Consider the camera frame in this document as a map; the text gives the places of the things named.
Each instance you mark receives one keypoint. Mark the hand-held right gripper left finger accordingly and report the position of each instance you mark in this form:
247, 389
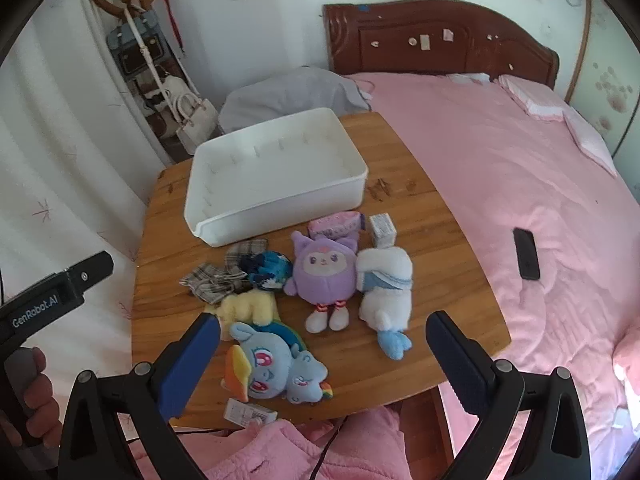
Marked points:
192, 365

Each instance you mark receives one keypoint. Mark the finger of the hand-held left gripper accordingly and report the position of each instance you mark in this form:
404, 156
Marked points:
92, 270

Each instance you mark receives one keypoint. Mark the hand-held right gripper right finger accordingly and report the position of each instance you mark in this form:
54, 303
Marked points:
457, 360

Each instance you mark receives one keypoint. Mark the white printed box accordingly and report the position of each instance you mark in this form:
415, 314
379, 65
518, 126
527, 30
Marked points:
247, 412

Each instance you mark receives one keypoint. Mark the yellow plush toy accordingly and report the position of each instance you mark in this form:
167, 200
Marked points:
250, 305

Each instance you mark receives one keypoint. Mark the grey plaid bow hair clip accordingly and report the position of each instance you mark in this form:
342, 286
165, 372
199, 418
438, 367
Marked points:
210, 282

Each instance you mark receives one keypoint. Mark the blue pony plush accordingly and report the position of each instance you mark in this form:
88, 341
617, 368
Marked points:
280, 365

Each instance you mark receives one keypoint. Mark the white plush with blue tail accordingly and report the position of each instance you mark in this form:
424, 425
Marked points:
385, 300

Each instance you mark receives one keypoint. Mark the small white carton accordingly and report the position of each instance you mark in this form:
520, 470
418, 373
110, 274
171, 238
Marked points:
382, 230

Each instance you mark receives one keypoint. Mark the purple plush doll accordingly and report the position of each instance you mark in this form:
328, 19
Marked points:
322, 270

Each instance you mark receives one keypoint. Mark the pink tissue packet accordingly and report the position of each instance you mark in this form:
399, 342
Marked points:
332, 225

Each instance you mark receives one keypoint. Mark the white plastic storage bin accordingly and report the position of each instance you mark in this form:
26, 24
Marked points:
275, 170

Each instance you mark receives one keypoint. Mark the person's left hand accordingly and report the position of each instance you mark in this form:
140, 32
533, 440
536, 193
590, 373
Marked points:
42, 405

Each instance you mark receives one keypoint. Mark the round wooden table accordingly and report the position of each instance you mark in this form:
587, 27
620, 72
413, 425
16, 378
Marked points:
440, 280

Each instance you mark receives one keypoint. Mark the white curtain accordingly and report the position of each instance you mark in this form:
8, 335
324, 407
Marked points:
50, 160

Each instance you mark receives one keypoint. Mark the black phone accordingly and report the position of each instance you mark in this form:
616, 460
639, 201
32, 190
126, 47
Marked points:
526, 255

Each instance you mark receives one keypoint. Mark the blue-grey hanging bag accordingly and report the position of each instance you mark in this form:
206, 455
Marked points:
135, 45

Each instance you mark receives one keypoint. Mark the pink pillow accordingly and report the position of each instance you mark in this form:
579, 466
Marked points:
530, 97
590, 142

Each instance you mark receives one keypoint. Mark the grey cloth bundle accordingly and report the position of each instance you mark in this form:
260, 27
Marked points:
285, 95

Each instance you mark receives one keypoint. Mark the white folded cloth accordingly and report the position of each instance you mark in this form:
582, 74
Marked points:
467, 78

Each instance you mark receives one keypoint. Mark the paw print wardrobe door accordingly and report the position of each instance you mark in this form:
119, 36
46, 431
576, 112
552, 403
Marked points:
610, 85

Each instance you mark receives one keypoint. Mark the dark wooden headboard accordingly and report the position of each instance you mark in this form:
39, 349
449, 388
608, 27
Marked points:
400, 35

